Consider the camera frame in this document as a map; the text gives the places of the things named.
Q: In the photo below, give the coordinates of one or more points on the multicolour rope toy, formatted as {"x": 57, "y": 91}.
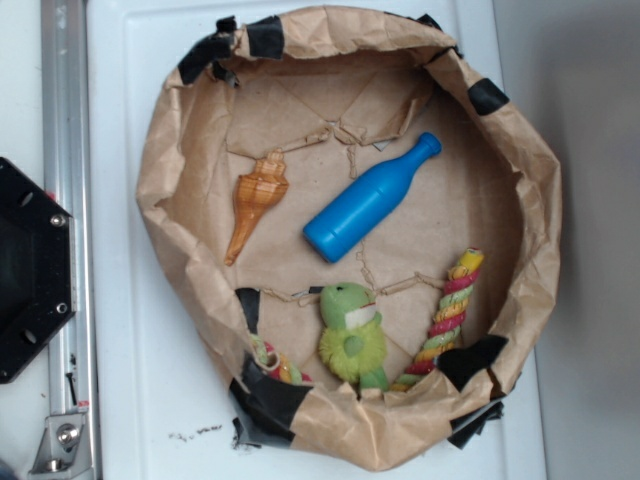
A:
{"x": 446, "y": 327}

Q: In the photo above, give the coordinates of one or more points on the metal corner bracket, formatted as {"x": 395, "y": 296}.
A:
{"x": 64, "y": 449}

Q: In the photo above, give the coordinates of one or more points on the orange conch shell toy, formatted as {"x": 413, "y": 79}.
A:
{"x": 255, "y": 193}

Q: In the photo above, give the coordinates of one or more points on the blue plastic bottle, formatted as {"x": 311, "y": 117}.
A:
{"x": 368, "y": 200}

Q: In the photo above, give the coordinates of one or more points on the green plush frog toy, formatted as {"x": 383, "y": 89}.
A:
{"x": 353, "y": 344}

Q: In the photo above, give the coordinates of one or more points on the aluminium extrusion rail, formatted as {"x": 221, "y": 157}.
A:
{"x": 72, "y": 351}

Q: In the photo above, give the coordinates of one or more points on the brown paper bag bin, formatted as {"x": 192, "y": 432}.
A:
{"x": 325, "y": 84}

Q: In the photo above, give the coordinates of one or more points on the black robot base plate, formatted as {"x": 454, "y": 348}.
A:
{"x": 36, "y": 273}

